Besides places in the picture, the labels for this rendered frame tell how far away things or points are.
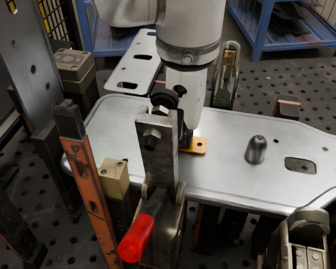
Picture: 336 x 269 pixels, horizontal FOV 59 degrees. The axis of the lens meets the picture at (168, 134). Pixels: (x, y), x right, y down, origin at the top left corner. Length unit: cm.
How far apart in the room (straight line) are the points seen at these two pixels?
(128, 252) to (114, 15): 22
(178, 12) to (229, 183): 28
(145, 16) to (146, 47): 47
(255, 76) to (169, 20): 94
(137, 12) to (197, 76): 11
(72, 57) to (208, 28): 38
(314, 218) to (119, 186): 25
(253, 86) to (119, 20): 93
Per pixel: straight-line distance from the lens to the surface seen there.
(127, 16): 33
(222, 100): 63
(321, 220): 37
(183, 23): 36
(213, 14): 36
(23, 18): 55
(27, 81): 56
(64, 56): 69
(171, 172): 34
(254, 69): 131
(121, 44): 257
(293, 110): 67
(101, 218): 49
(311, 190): 53
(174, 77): 39
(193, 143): 53
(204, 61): 39
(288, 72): 134
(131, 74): 71
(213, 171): 51
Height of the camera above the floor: 140
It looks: 46 degrees down
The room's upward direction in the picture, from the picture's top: straight up
